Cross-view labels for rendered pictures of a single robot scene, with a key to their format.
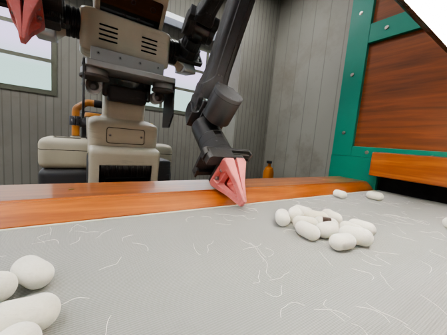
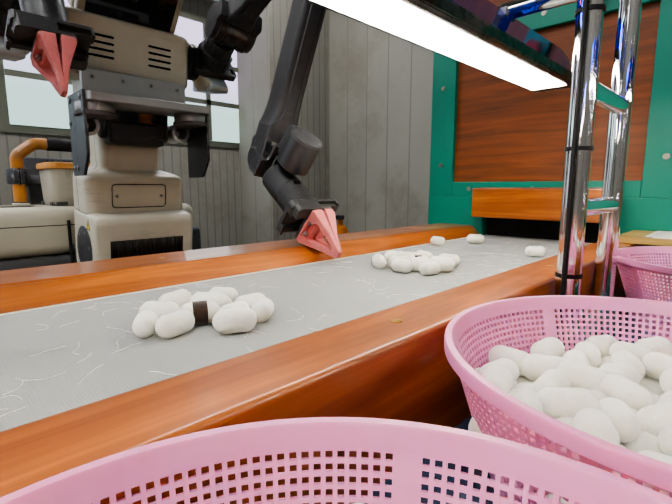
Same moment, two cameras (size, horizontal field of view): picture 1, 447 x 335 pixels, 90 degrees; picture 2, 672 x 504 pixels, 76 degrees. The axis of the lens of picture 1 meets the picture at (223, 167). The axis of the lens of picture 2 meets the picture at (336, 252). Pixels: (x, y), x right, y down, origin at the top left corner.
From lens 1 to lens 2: 32 cm
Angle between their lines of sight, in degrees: 12
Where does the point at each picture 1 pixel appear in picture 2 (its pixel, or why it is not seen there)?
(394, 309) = not seen: hidden behind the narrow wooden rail
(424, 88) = (520, 108)
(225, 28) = (291, 59)
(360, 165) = (463, 206)
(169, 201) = (264, 260)
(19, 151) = not seen: outside the picture
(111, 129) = (118, 188)
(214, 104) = (293, 152)
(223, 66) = (292, 103)
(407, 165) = (507, 200)
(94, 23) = not seen: hidden behind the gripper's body
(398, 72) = (493, 87)
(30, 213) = (153, 277)
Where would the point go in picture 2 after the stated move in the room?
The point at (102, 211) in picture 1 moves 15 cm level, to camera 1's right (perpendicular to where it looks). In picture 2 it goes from (209, 273) to (320, 268)
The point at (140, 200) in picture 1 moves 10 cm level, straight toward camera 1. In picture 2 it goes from (238, 261) to (265, 272)
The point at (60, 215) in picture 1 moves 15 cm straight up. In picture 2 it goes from (177, 278) to (171, 157)
